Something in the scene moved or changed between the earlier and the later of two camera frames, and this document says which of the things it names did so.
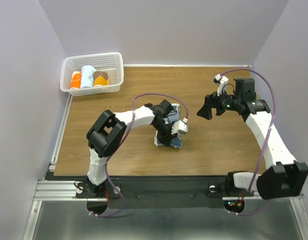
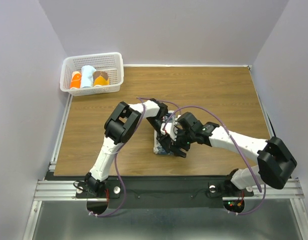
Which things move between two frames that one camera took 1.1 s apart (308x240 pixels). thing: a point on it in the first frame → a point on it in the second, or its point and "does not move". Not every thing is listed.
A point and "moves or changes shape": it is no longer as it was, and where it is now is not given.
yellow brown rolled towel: (100, 78) does not move
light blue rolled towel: (87, 75) does not move
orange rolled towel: (76, 80) does not move
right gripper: (211, 101) → (176, 150)
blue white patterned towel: (173, 117) moves or changes shape
